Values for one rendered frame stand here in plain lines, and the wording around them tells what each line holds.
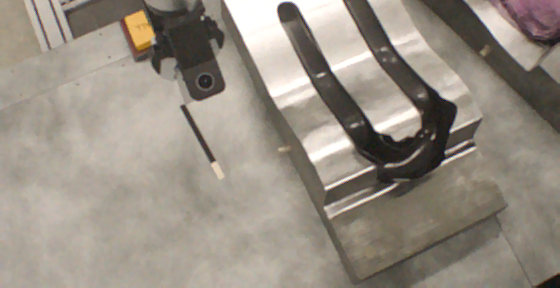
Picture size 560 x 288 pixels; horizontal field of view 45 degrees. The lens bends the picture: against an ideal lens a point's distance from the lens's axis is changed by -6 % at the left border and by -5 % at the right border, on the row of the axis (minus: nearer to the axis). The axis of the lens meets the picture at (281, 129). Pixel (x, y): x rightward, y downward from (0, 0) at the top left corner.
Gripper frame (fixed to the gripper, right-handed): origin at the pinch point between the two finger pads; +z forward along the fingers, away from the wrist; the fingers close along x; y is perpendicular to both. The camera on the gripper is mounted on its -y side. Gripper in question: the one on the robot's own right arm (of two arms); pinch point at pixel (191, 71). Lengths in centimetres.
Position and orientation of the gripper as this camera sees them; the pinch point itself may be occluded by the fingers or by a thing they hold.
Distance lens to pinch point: 101.6
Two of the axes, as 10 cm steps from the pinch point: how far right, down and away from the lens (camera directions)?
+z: -0.3, 3.4, 9.4
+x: -9.1, 3.9, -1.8
